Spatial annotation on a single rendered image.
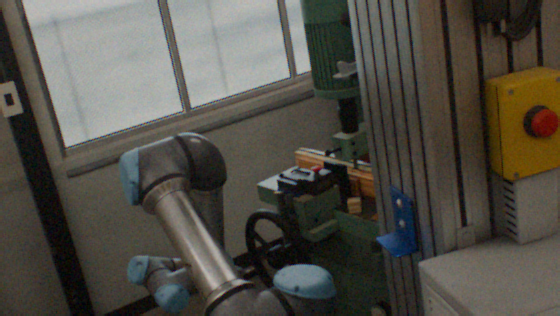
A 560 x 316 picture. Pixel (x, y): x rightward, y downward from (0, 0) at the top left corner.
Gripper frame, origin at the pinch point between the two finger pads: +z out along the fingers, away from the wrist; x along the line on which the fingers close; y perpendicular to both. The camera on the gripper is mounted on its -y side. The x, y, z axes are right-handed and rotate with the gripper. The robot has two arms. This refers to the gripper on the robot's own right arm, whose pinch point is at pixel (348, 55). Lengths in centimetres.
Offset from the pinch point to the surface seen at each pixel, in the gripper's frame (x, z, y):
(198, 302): 77, 140, -110
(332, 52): -0.7, 7.0, -0.3
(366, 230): 35.1, -6.9, -31.3
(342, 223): 35.4, 2.7, -31.7
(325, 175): 27.0, 6.4, -20.3
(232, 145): 4, 144, -80
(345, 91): 5.2, 5.6, -10.1
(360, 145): 12.1, 8.7, -28.3
